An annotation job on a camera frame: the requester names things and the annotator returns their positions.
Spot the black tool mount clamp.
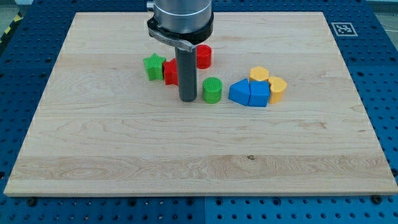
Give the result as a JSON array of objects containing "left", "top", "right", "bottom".
[{"left": 147, "top": 12, "right": 214, "bottom": 52}]

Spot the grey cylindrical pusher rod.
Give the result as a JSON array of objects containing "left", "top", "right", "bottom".
[{"left": 175, "top": 48, "right": 197, "bottom": 102}]

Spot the red star block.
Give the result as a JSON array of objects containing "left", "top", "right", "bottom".
[{"left": 162, "top": 58, "right": 178, "bottom": 85}]

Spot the green star block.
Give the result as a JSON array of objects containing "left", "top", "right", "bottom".
[{"left": 143, "top": 53, "right": 166, "bottom": 81}]

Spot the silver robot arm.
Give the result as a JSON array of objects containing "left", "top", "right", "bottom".
[{"left": 147, "top": 0, "right": 214, "bottom": 102}]

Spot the red cylinder block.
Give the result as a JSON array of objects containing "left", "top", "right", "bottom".
[{"left": 197, "top": 44, "right": 212, "bottom": 69}]

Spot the green cylinder block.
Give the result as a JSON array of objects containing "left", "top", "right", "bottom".
[{"left": 203, "top": 77, "right": 223, "bottom": 104}]

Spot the blue pentagon block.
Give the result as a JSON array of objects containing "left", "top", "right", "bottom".
[{"left": 228, "top": 78, "right": 251, "bottom": 106}]

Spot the yellow hexagon block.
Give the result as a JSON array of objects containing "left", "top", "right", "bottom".
[{"left": 249, "top": 66, "right": 269, "bottom": 82}]

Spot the blue cube block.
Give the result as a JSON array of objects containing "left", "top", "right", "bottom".
[{"left": 248, "top": 81, "right": 270, "bottom": 107}]

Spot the yellow heart block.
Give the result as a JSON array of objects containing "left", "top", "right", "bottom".
[{"left": 268, "top": 77, "right": 287, "bottom": 103}]

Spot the wooden board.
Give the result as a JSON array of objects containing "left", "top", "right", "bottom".
[{"left": 4, "top": 12, "right": 397, "bottom": 197}]

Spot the white fiducial marker tag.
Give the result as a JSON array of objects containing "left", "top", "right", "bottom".
[{"left": 331, "top": 22, "right": 358, "bottom": 37}]

